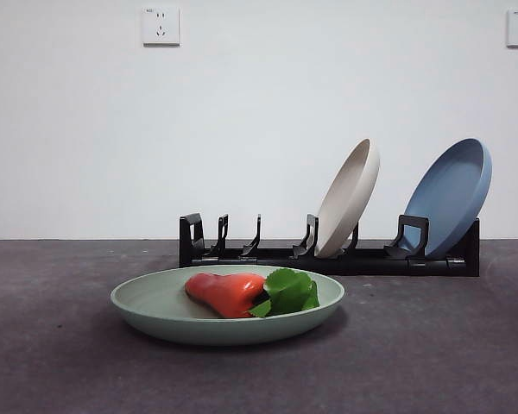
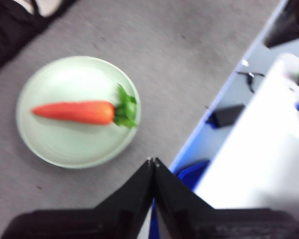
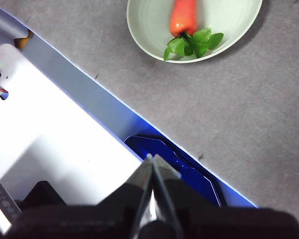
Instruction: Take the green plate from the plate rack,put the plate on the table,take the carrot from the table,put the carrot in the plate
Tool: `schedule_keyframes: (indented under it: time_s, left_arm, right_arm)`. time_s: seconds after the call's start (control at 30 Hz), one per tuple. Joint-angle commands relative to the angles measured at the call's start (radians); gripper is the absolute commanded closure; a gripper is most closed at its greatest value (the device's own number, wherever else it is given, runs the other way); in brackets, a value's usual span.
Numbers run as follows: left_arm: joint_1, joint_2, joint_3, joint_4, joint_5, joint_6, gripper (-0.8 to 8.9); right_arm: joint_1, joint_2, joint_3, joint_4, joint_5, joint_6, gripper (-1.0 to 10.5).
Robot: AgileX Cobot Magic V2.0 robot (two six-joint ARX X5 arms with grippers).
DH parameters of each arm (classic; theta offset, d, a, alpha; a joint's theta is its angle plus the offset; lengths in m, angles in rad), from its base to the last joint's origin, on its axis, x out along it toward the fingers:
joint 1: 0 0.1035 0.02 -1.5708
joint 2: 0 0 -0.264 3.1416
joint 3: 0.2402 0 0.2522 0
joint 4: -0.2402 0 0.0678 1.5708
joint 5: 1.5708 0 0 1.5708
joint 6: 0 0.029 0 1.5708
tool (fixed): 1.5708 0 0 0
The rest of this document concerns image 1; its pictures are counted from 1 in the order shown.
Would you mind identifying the orange carrot with green leaves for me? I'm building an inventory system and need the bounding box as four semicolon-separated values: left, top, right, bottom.
184;267;320;320

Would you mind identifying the green plate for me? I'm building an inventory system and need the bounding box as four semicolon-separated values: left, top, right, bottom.
110;266;345;347

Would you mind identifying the beige plate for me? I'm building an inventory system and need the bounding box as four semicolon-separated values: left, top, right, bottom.
313;137;381;259

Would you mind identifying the black plate rack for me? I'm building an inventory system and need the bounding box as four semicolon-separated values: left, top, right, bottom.
179;212;481;277

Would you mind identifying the blue plate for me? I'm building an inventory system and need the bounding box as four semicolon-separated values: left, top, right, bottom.
403;137;493;259

